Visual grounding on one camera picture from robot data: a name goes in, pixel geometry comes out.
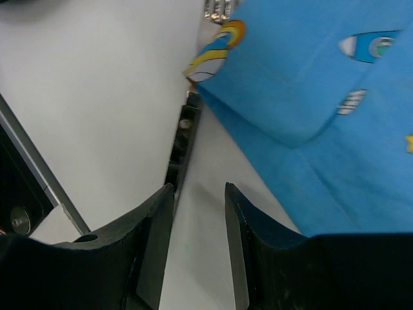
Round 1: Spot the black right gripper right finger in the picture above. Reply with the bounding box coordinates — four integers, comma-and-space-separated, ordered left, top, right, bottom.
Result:
225, 183, 412, 309

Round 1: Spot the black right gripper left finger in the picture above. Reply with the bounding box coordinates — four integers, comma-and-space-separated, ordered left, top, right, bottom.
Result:
1, 184, 174, 309

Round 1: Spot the blue space-print cloth placemat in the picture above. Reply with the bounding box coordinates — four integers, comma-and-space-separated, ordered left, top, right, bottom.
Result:
185, 1, 412, 236

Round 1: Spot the steel fork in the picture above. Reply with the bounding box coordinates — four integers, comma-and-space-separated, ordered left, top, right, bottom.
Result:
165, 0, 240, 209

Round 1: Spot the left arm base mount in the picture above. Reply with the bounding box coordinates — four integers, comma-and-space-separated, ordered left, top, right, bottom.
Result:
1, 129, 54, 236

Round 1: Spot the aluminium front rail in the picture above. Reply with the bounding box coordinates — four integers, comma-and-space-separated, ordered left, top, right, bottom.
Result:
1, 99, 90, 234

